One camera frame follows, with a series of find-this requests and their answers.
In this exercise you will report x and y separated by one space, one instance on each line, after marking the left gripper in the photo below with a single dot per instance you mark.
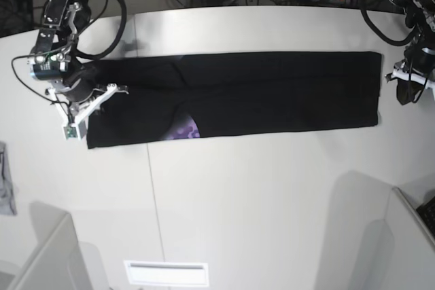
419 60

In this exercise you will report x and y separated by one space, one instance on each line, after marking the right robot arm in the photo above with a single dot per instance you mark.
55 57

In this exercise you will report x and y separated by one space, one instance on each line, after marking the white box lower right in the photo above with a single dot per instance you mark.
397 251

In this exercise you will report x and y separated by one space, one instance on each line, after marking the white box lower left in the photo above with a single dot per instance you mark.
40 249

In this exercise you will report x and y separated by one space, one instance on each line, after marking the grey cloth at left edge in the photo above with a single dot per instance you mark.
8 205

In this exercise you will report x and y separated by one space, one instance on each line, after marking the white label plate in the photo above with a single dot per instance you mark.
167 274

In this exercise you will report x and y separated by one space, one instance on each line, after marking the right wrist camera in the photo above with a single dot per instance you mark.
75 131

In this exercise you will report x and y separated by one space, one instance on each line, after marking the white box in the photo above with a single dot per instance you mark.
397 251
40 249

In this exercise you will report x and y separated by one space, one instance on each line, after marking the black keyboard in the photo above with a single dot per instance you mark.
427 213

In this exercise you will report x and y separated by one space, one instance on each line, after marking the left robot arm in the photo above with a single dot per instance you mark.
419 19

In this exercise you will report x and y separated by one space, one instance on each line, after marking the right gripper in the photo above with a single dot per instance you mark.
76 86

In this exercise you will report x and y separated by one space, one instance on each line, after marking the black T-shirt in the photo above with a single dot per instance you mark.
233 94

